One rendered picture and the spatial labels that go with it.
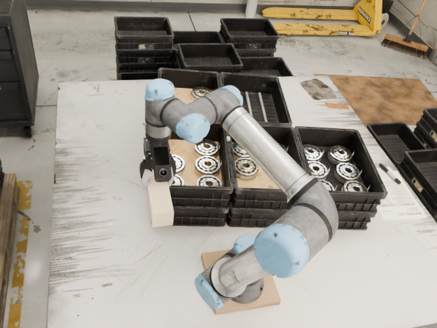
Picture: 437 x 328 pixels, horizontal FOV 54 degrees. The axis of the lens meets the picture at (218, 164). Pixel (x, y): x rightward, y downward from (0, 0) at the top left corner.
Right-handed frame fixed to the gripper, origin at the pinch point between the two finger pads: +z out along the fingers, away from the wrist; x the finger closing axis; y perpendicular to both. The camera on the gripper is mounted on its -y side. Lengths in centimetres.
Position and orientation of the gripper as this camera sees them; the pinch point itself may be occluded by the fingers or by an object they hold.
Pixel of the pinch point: (157, 186)
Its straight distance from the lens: 133.9
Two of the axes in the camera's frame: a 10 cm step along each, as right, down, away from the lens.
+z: -1.2, 7.2, 6.8
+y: -2.3, -6.9, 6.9
